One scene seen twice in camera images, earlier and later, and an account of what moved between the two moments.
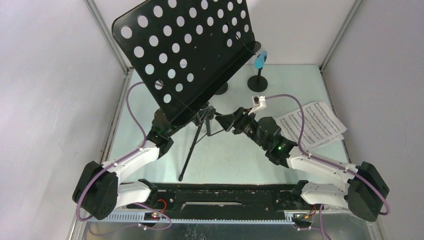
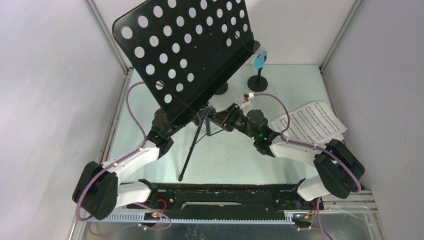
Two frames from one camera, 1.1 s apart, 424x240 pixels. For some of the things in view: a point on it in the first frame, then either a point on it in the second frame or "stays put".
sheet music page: (320, 124) stays put
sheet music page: (313, 137) to (280, 124)
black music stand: (184, 50) stays put
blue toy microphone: (259, 61) stays put
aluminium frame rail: (145, 226) stays put
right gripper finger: (228, 120) to (222, 113)
